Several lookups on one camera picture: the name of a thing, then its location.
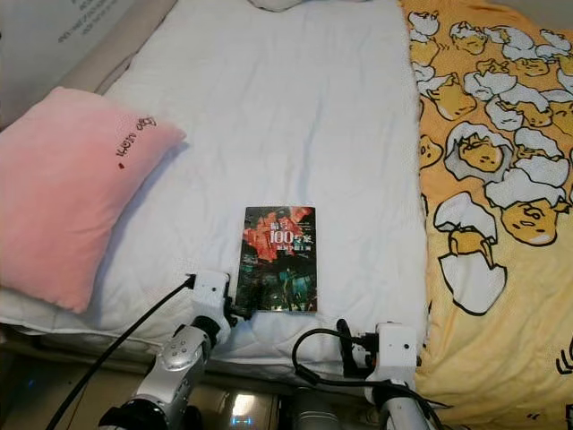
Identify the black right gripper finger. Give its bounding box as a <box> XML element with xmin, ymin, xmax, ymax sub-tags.
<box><xmin>335</xmin><ymin>317</ymin><xmax>359</xmax><ymax>376</ymax></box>

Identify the yellow cartoon egg blanket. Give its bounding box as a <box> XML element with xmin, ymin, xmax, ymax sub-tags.
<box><xmin>401</xmin><ymin>0</ymin><xmax>573</xmax><ymax>430</ymax></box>

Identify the pink plush pillow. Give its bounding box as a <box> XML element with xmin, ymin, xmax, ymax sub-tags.
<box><xmin>0</xmin><ymin>87</ymin><xmax>188</xmax><ymax>314</ymax></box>

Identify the dark illustrated paperback book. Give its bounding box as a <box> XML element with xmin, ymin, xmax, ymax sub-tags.
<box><xmin>236</xmin><ymin>205</ymin><xmax>318</xmax><ymax>315</ymax></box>

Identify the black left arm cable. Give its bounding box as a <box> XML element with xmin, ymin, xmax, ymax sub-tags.
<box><xmin>47</xmin><ymin>274</ymin><xmax>198</xmax><ymax>430</ymax></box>

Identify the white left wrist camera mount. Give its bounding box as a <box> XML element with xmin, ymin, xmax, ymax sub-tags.
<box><xmin>192</xmin><ymin>269</ymin><xmax>232</xmax><ymax>325</ymax></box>

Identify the white quilted mattress pad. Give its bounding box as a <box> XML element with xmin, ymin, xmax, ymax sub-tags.
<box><xmin>0</xmin><ymin>0</ymin><xmax>432</xmax><ymax>364</ymax></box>

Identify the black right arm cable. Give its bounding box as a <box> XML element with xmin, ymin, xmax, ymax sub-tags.
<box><xmin>290</xmin><ymin>327</ymin><xmax>449</xmax><ymax>430</ymax></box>

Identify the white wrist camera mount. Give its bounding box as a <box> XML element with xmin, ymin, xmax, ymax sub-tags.
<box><xmin>192</xmin><ymin>269</ymin><xmax>232</xmax><ymax>325</ymax></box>
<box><xmin>375</xmin><ymin>321</ymin><xmax>420</xmax><ymax>386</ymax></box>

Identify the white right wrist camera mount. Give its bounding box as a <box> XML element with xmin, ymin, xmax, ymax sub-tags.
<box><xmin>375</xmin><ymin>321</ymin><xmax>420</xmax><ymax>386</ymax></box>

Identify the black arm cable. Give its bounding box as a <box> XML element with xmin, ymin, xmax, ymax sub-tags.
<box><xmin>290</xmin><ymin>327</ymin><xmax>449</xmax><ymax>430</ymax></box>
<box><xmin>47</xmin><ymin>274</ymin><xmax>198</xmax><ymax>430</ymax></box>

